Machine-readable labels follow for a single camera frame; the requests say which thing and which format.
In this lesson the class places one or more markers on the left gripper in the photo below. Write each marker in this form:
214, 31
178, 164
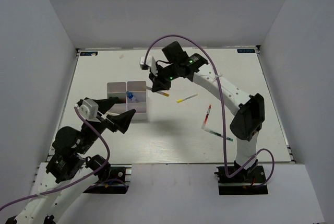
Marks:
122, 121

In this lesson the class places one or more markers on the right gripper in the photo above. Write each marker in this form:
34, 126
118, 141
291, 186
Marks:
159, 84

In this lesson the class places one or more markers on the white pen orange tip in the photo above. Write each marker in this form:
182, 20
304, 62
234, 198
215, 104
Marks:
158, 92

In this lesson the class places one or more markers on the white pen yellow band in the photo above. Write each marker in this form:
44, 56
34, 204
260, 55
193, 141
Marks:
187, 98

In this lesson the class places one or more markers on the blue cap glue bottle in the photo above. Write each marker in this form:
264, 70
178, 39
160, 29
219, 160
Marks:
131, 97

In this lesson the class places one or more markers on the red pen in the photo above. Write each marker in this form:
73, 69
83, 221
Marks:
207, 114

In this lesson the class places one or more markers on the green highlighter marker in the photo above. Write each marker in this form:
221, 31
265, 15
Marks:
121, 96

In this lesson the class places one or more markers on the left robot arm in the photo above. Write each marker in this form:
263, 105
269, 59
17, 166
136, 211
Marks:
80, 162

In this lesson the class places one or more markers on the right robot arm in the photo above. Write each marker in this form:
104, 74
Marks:
248, 110

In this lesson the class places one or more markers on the right white organizer tray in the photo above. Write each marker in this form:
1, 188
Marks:
139, 99

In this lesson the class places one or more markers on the green ink pen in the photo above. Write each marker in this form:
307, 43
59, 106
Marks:
215, 133

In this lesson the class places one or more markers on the left blue table label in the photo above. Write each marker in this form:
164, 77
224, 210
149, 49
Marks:
92, 53

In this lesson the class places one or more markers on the blue table label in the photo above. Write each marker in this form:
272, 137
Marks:
246, 51
92, 53

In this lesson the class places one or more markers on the right blue table label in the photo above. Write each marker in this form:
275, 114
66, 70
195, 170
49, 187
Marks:
246, 51

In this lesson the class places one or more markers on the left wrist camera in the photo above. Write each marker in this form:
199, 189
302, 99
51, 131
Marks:
88, 110

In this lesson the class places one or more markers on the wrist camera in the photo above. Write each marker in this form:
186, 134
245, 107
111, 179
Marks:
148, 63
88, 110

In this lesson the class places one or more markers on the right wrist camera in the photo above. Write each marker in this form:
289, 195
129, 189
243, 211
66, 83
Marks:
148, 63

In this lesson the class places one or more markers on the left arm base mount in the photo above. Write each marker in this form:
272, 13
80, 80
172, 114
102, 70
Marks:
116, 181

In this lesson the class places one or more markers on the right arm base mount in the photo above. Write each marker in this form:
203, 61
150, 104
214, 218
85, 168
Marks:
238, 185

